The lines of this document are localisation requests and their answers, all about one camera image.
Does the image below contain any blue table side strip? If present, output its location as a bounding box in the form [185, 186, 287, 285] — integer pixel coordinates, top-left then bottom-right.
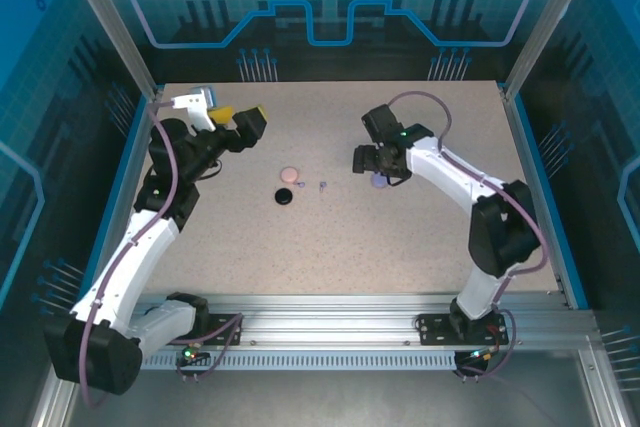
[97, 94, 151, 263]
[517, 96, 589, 311]

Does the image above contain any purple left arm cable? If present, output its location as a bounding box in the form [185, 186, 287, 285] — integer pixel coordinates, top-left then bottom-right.
[79, 99, 246, 409]

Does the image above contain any aluminium mounting rail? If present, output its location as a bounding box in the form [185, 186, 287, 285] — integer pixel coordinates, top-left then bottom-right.
[134, 293, 599, 348]

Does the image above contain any aluminium corner post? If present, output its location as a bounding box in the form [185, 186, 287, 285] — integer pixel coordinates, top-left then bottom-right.
[55, 0, 164, 103]
[502, 0, 604, 104]

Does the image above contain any grey metal lower shelf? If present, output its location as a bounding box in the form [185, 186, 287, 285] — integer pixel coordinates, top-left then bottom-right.
[64, 369, 591, 427]

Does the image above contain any slotted grey cable duct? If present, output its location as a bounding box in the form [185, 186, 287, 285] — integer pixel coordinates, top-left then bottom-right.
[142, 351, 464, 372]

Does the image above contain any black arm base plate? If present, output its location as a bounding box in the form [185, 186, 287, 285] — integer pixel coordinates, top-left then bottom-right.
[199, 313, 245, 347]
[417, 312, 516, 347]

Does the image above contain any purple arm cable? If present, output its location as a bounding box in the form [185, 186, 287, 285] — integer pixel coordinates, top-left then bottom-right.
[388, 90, 547, 384]
[79, 99, 246, 409]

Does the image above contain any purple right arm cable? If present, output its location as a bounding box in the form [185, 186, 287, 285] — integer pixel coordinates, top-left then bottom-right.
[388, 90, 547, 384]

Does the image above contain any green-lit cable connector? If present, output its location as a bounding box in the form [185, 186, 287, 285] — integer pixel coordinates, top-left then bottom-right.
[180, 341, 211, 368]
[457, 344, 501, 366]

